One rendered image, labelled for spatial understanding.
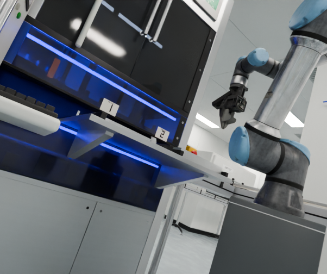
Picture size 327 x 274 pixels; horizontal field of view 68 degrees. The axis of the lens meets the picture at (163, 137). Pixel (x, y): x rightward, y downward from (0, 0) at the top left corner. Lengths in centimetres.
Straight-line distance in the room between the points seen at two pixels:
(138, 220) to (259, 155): 80
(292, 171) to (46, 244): 101
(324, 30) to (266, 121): 27
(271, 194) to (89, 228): 83
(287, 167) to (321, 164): 165
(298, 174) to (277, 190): 8
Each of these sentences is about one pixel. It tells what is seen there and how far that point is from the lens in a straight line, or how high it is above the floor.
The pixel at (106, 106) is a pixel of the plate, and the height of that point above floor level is 102.
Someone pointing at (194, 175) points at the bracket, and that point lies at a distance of 115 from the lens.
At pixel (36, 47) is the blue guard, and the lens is 118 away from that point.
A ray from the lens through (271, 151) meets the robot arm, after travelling 81.
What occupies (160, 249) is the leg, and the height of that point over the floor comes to 37.
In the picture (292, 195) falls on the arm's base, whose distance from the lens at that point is 84.
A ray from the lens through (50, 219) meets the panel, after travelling 120.
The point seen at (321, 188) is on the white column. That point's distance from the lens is 243.
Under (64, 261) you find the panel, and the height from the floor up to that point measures 30.
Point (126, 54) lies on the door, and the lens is 132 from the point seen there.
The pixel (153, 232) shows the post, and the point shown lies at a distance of 145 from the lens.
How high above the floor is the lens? 74
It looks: 11 degrees up
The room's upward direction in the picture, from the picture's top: 19 degrees clockwise
